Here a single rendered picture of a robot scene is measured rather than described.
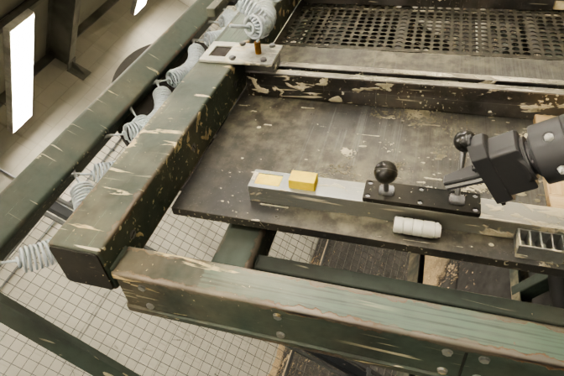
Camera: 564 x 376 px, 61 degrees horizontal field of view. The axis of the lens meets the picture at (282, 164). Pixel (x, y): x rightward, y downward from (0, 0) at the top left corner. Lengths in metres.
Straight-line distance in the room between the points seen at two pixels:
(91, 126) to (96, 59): 5.58
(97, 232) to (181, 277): 0.16
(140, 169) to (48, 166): 0.56
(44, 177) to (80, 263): 0.61
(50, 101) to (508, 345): 6.23
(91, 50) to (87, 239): 6.43
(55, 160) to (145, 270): 0.71
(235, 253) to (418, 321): 0.36
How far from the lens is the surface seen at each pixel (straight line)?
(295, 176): 0.90
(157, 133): 1.01
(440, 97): 1.16
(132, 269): 0.84
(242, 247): 0.92
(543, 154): 0.73
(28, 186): 1.42
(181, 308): 0.85
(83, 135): 1.54
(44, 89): 6.71
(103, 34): 7.45
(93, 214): 0.88
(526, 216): 0.91
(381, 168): 0.77
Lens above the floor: 1.78
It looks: 7 degrees down
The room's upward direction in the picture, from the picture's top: 59 degrees counter-clockwise
